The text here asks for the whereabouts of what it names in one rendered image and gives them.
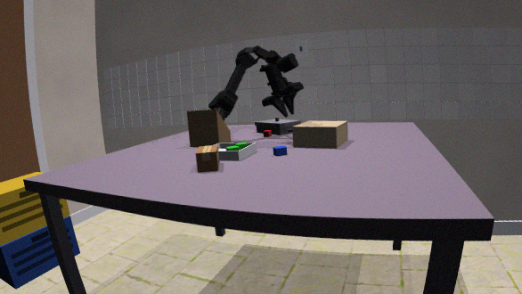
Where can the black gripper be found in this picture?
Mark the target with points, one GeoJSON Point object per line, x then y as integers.
{"type": "Point", "coordinates": [277, 84]}

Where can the white square tray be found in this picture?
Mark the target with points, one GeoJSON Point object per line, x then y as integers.
{"type": "Point", "coordinates": [235, 155]}

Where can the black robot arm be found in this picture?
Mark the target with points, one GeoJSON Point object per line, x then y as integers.
{"type": "Point", "coordinates": [225, 100]}

